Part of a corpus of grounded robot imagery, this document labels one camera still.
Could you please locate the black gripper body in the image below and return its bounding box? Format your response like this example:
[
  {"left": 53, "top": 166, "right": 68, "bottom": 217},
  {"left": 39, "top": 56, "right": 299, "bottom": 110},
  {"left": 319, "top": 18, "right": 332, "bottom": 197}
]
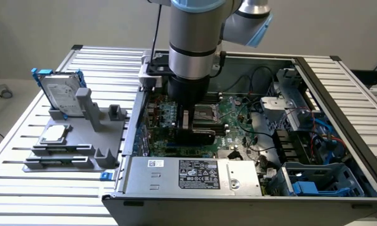
[{"left": 167, "top": 75, "right": 211, "bottom": 112}]

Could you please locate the black graphics card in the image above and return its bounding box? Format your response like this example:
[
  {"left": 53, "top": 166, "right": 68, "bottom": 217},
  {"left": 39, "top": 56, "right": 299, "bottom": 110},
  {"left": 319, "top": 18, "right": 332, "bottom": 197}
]
[{"left": 147, "top": 126, "right": 217, "bottom": 146}]

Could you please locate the CPU socket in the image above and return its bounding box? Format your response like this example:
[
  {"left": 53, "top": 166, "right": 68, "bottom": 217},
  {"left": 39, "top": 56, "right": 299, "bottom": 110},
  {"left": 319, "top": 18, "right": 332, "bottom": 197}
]
[{"left": 195, "top": 103, "right": 223, "bottom": 125}]

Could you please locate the black RAM slot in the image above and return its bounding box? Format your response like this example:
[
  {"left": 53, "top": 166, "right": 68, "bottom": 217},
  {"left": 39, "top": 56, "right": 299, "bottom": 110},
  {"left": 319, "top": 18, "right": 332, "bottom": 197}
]
[{"left": 213, "top": 122, "right": 231, "bottom": 137}]

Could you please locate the green motherboard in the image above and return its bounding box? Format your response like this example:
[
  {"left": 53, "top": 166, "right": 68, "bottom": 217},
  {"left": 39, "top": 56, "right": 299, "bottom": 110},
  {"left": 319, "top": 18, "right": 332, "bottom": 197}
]
[{"left": 144, "top": 91, "right": 285, "bottom": 167}]

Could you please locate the grey parts rack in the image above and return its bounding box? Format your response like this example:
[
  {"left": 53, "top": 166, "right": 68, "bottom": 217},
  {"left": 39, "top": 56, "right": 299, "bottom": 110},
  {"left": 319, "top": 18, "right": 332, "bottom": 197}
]
[{"left": 21, "top": 88, "right": 131, "bottom": 174}]

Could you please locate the grey power supply unit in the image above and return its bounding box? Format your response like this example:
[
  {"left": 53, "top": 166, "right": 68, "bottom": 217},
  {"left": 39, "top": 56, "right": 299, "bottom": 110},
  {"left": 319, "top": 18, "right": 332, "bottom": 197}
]
[{"left": 121, "top": 156, "right": 265, "bottom": 197}]

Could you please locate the metal drive cage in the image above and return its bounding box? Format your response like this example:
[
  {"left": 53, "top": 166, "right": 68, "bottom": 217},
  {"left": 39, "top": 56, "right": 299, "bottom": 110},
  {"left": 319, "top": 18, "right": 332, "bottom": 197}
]
[{"left": 259, "top": 68, "right": 327, "bottom": 133}]

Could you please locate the open black PC case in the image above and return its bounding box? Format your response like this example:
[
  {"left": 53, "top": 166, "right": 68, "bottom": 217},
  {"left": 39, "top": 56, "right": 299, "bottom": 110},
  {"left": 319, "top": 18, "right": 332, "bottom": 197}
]
[{"left": 100, "top": 50, "right": 377, "bottom": 226}]

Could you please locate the silver CPU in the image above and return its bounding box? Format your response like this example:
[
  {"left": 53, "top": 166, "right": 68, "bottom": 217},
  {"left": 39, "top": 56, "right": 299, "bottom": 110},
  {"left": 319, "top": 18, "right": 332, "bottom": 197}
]
[{"left": 39, "top": 124, "right": 73, "bottom": 145}]

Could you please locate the blue disk caddy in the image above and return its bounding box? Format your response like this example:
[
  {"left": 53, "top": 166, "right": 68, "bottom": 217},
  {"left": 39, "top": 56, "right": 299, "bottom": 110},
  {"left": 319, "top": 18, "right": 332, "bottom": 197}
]
[{"left": 289, "top": 180, "right": 360, "bottom": 197}]

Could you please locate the grey disk bay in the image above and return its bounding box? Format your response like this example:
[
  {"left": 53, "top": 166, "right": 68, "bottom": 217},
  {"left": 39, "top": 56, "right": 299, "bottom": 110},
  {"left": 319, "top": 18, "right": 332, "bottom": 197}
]
[{"left": 280, "top": 161, "right": 365, "bottom": 197}]

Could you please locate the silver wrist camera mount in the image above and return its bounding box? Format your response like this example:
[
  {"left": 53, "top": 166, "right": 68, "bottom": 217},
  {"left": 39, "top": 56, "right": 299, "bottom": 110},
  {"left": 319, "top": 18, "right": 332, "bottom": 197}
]
[{"left": 137, "top": 49, "right": 165, "bottom": 91}]

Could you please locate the black looped wire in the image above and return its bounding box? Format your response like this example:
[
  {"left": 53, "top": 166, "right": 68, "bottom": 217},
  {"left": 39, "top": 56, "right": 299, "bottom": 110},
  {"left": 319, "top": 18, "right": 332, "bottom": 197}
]
[{"left": 221, "top": 66, "right": 277, "bottom": 95}]

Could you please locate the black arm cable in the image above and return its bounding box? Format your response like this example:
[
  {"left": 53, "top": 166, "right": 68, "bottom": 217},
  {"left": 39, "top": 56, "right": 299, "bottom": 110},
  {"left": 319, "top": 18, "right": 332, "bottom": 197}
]
[{"left": 149, "top": 4, "right": 164, "bottom": 68}]

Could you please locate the hard disk with blue bracket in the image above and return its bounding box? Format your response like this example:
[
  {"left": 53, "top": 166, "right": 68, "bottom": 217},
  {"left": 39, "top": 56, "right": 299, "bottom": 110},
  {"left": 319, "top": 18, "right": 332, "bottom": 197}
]
[{"left": 31, "top": 68, "right": 88, "bottom": 118}]

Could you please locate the blue wire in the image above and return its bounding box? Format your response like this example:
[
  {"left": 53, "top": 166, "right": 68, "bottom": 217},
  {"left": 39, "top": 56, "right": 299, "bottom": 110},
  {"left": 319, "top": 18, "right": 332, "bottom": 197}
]
[{"left": 311, "top": 112, "right": 337, "bottom": 166}]

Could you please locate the red wire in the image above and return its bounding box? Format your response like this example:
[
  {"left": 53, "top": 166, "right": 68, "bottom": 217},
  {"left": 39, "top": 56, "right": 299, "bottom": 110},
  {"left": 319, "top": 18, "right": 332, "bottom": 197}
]
[{"left": 325, "top": 135, "right": 347, "bottom": 154}]

